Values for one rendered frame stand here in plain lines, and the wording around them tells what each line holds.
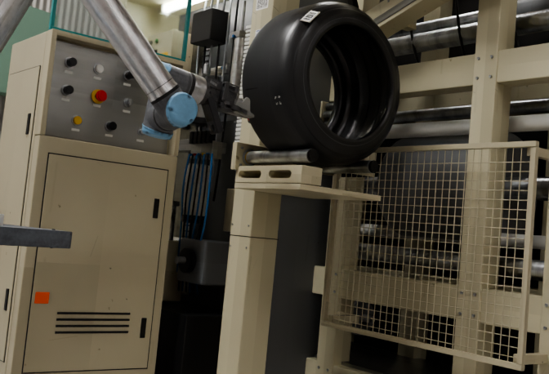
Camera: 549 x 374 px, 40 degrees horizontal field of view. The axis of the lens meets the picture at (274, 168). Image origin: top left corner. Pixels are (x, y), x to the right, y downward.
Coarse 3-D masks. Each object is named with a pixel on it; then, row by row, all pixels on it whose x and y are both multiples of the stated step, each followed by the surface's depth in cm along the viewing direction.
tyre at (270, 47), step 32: (288, 32) 243; (320, 32) 245; (352, 32) 276; (256, 64) 250; (288, 64) 240; (352, 64) 286; (384, 64) 266; (256, 96) 250; (288, 96) 240; (352, 96) 288; (384, 96) 277; (256, 128) 256; (288, 128) 244; (320, 128) 245; (352, 128) 285; (384, 128) 263; (320, 160) 252; (352, 160) 258
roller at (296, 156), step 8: (248, 152) 268; (256, 152) 264; (264, 152) 260; (272, 152) 257; (280, 152) 253; (288, 152) 250; (296, 152) 247; (304, 152) 243; (312, 152) 242; (248, 160) 267; (256, 160) 263; (264, 160) 260; (272, 160) 256; (280, 160) 253; (288, 160) 250; (296, 160) 247; (304, 160) 244; (312, 160) 242
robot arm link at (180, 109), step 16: (96, 0) 197; (112, 0) 198; (96, 16) 199; (112, 16) 198; (128, 16) 201; (112, 32) 199; (128, 32) 200; (128, 48) 200; (144, 48) 201; (128, 64) 202; (144, 64) 201; (160, 64) 204; (144, 80) 203; (160, 80) 203; (160, 96) 203; (176, 96) 203; (160, 112) 206; (176, 112) 203; (192, 112) 205; (176, 128) 210
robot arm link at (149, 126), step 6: (150, 108) 217; (150, 114) 214; (144, 120) 218; (150, 120) 215; (144, 126) 217; (150, 126) 216; (156, 126) 213; (144, 132) 217; (150, 132) 216; (156, 132) 215; (162, 132) 216; (168, 132) 217; (162, 138) 221; (168, 138) 218
